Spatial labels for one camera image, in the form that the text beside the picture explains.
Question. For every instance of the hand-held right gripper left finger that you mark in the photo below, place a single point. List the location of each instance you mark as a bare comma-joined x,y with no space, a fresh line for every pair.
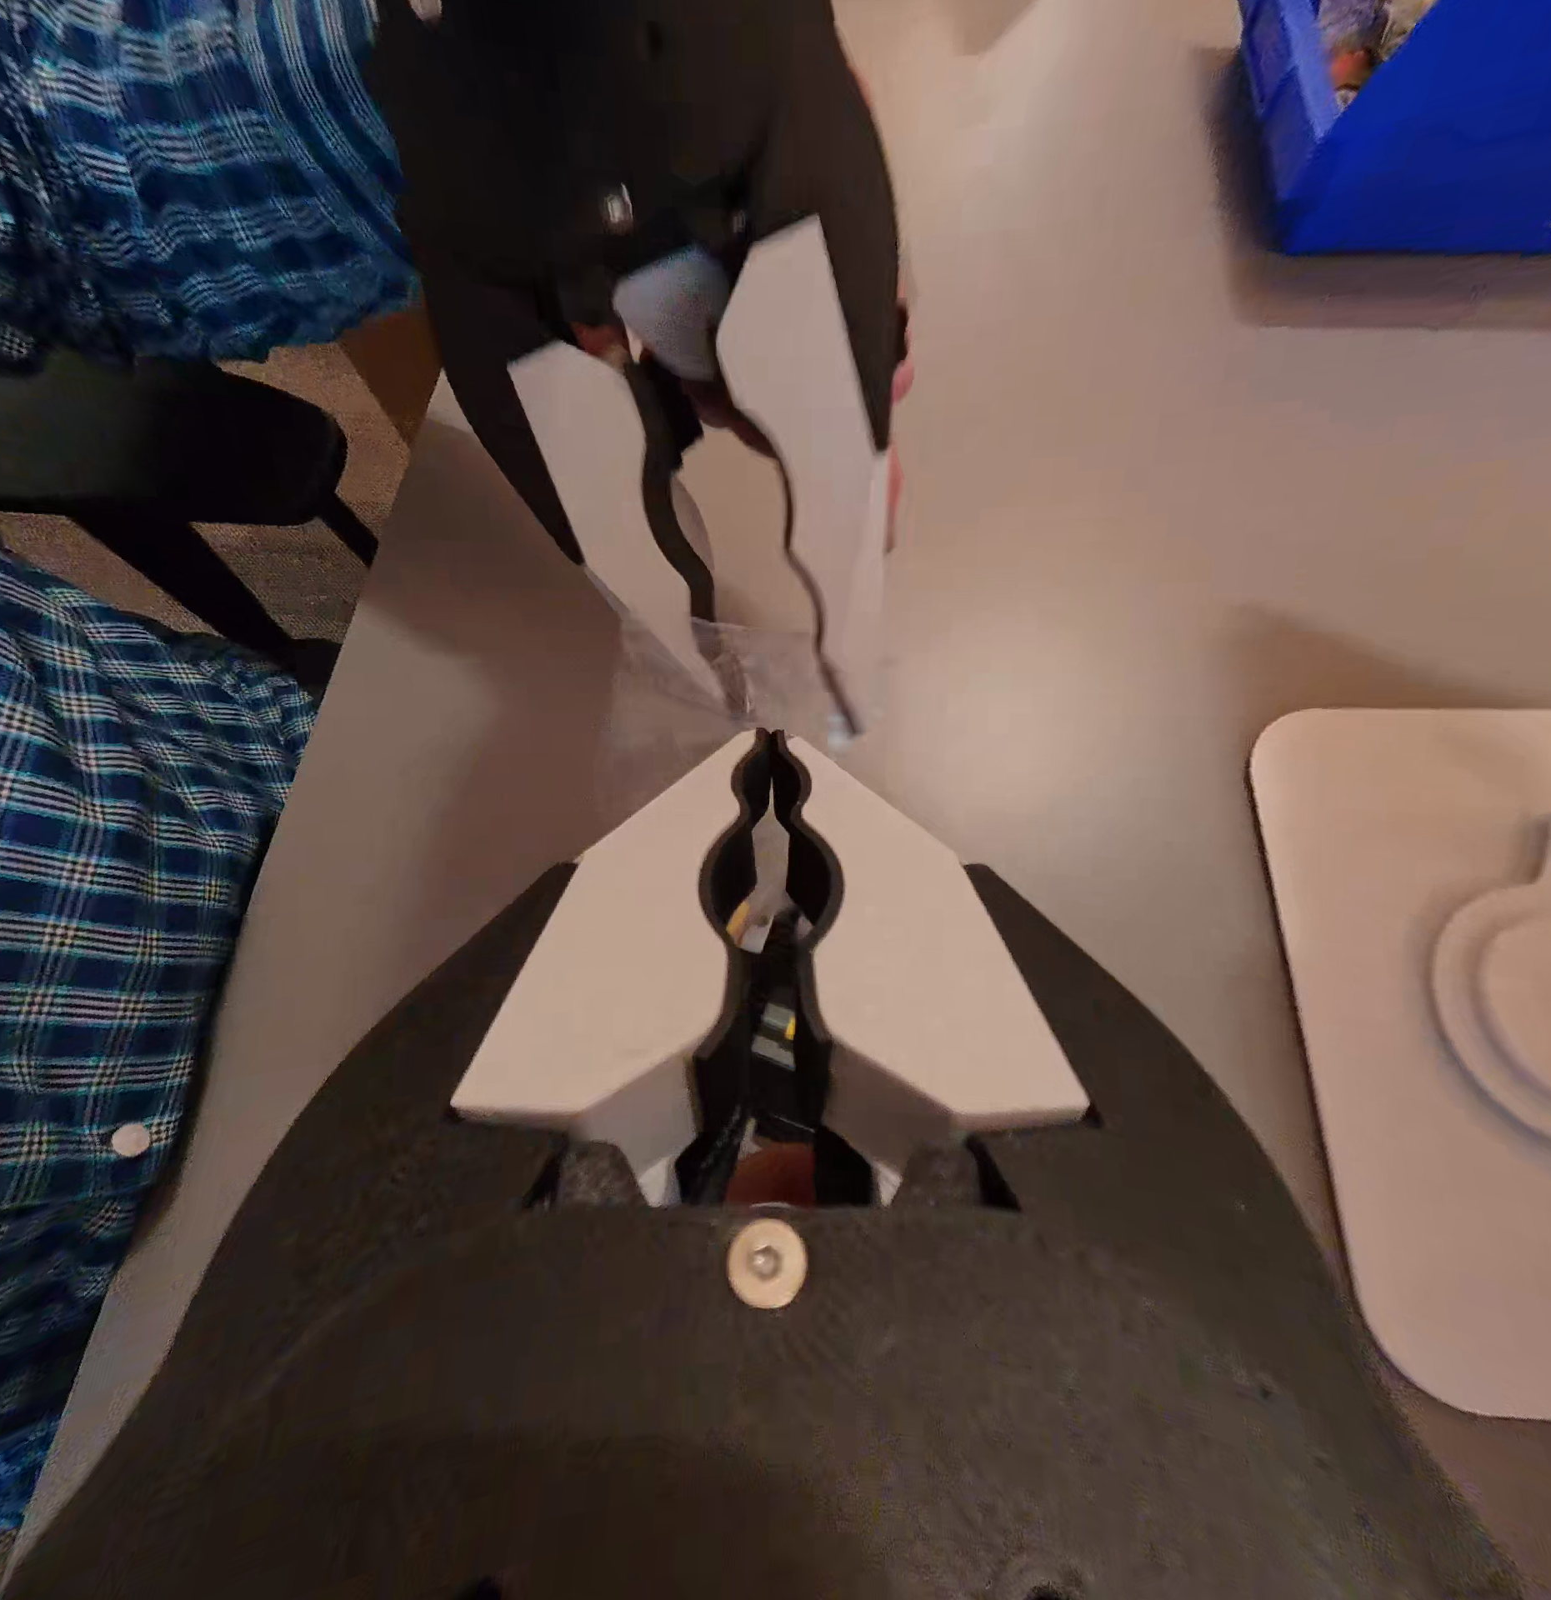
586,1000

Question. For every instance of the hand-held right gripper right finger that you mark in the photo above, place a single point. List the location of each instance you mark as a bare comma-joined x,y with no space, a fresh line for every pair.
949,1000

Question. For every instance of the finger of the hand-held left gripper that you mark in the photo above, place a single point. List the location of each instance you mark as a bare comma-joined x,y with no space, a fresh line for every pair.
600,476
812,374

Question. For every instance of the clear lego parts bag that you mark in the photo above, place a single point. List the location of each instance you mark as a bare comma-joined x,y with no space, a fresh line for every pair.
775,663

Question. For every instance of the blue parts bin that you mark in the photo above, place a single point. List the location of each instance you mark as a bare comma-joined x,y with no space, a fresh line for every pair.
1438,162

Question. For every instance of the clear bags of lego parts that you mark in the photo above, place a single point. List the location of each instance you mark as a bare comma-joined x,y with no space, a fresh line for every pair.
1368,49

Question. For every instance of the person's left hand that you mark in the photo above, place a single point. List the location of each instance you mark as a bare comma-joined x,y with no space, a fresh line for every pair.
736,406

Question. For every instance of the black chair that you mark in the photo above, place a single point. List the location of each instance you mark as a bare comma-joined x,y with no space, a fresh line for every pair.
136,437

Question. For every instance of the blue plaid shirt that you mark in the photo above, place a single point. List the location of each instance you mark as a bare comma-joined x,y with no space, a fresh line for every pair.
113,938

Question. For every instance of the white tablet stand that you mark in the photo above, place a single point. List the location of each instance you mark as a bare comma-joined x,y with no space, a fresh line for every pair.
1438,1062

